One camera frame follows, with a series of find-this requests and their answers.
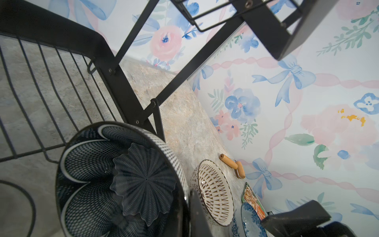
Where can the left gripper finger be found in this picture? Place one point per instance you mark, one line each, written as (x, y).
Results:
(198, 223)

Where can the dark blue striped bowl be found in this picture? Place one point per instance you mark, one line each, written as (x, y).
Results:
(117, 180)

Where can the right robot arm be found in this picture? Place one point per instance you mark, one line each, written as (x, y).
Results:
(305, 221)

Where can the blue patterned bowl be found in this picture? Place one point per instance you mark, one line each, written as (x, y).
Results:
(246, 223)

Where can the brown white lattice bowl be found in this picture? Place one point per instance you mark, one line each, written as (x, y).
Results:
(214, 193)

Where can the orange food packet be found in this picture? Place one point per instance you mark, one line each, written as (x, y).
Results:
(249, 197)

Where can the wooden roller tool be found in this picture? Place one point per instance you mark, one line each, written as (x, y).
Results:
(237, 166)

